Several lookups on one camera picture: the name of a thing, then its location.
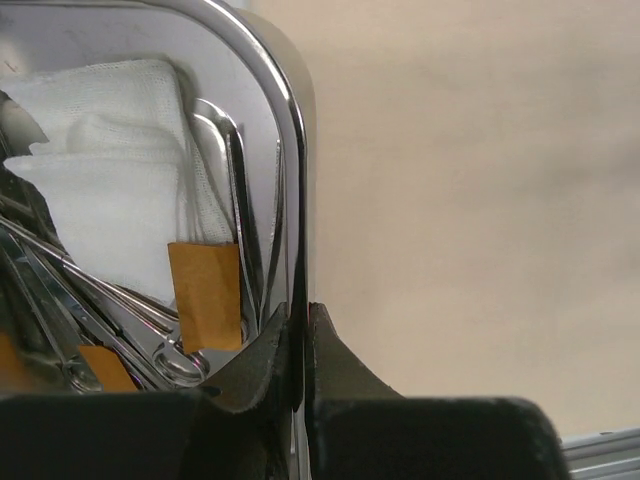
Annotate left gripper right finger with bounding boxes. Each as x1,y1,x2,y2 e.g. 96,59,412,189
305,303,570,479

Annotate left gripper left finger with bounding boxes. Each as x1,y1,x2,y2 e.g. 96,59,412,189
1,304,291,479

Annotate brown bandage horizontal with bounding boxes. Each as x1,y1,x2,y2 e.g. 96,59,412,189
78,345,137,393

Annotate brown bandage vertical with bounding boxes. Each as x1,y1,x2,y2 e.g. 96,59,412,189
168,243,243,353

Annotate steel surgical scissors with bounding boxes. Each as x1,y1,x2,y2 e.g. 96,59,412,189
192,98,284,334

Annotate steel instrument tray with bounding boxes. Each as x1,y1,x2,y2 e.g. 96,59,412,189
1,1,315,479

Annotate white gauze pad top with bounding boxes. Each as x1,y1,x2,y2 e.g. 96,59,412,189
0,58,236,246

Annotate white gauze pad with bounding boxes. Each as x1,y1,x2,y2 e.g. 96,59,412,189
0,58,236,246
4,149,201,305
30,114,184,161

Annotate beige cloth mat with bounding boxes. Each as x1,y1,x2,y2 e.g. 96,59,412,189
254,1,639,435

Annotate white gauze pad bottom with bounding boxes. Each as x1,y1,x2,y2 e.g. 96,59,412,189
4,149,201,305

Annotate aluminium rail frame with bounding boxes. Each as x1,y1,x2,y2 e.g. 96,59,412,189
561,428,639,480

